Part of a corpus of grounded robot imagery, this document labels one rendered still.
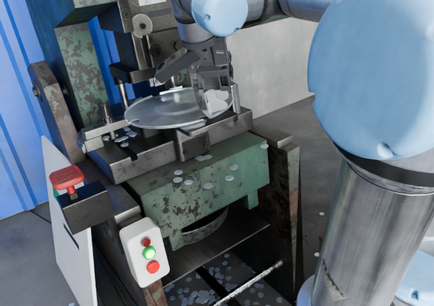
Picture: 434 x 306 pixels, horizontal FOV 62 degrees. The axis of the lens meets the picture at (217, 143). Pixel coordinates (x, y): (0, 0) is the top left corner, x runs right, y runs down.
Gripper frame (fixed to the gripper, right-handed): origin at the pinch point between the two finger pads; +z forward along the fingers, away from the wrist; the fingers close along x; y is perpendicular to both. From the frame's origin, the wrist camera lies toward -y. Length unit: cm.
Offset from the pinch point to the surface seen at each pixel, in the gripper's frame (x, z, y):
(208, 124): -3.5, 0.4, 0.5
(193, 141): 2.3, 11.2, -6.2
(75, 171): -19.3, -2.9, -24.8
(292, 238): -4, 50, 19
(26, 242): 17, 90, -111
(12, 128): 62, 54, -122
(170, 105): 8.5, 3.7, -11.8
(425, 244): -12, 40, 53
